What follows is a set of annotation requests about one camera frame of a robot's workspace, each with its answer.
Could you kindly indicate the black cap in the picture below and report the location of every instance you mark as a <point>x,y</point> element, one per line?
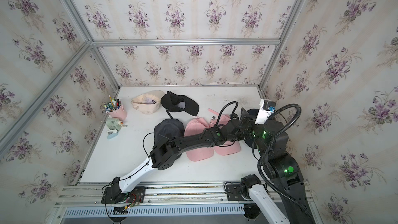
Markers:
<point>175,103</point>
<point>253,112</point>

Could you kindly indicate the pink cap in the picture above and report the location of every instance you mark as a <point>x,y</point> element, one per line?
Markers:
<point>228,147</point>
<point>196,126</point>

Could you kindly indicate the dark grey baseball cap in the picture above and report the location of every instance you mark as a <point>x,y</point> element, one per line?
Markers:
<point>167,128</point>

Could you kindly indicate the beige cap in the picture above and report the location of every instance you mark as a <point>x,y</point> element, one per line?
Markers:
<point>148,103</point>

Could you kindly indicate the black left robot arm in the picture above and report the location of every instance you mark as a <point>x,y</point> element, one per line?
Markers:
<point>168,149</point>

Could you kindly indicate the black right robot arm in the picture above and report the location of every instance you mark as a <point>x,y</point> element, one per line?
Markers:
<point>279,170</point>

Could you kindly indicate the green tape dispenser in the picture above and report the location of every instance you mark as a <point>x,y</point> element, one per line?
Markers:
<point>115,124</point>

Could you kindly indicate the pink pen cup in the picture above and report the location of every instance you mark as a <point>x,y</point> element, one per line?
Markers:
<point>115,109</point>

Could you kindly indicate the small blue white object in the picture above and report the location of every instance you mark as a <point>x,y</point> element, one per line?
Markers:
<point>112,134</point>

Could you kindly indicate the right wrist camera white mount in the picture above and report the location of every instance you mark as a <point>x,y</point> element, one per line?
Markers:
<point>267,107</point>

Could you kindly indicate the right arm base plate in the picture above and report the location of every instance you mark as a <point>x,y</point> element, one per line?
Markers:
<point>237,192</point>

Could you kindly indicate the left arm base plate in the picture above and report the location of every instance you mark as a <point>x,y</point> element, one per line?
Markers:
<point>127,195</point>

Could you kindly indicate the aluminium rail frame front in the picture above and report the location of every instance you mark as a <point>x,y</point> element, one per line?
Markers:
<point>155,199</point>

